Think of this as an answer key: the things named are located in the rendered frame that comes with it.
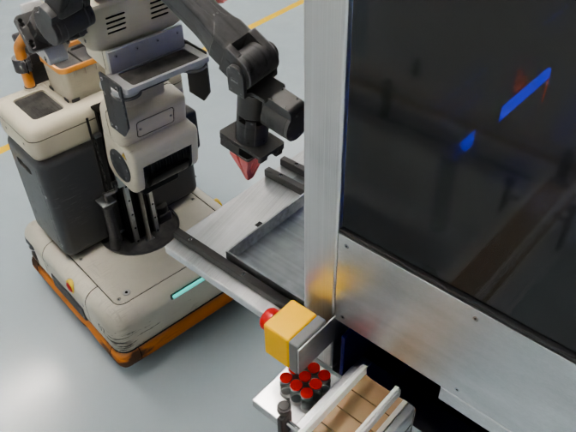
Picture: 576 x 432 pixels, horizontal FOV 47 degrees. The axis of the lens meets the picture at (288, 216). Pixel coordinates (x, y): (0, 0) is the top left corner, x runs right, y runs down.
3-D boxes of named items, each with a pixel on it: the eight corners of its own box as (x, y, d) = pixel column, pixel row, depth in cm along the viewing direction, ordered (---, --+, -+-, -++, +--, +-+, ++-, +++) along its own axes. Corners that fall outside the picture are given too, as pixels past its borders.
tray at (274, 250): (438, 271, 132) (441, 258, 130) (360, 351, 118) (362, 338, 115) (308, 201, 149) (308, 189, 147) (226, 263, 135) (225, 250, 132)
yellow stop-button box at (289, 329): (326, 348, 108) (327, 320, 104) (297, 375, 104) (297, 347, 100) (291, 325, 112) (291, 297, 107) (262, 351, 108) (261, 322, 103)
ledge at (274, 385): (363, 401, 112) (363, 395, 111) (315, 455, 105) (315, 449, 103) (301, 357, 119) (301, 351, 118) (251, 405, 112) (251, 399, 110)
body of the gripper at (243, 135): (260, 166, 113) (261, 133, 108) (218, 139, 118) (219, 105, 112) (285, 150, 117) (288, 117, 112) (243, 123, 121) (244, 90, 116)
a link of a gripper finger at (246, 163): (246, 193, 120) (248, 153, 113) (218, 174, 123) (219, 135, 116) (271, 176, 124) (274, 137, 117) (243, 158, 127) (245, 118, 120)
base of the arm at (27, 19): (60, 3, 154) (11, 19, 148) (69, -9, 147) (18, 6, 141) (78, 38, 156) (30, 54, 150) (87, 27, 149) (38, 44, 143)
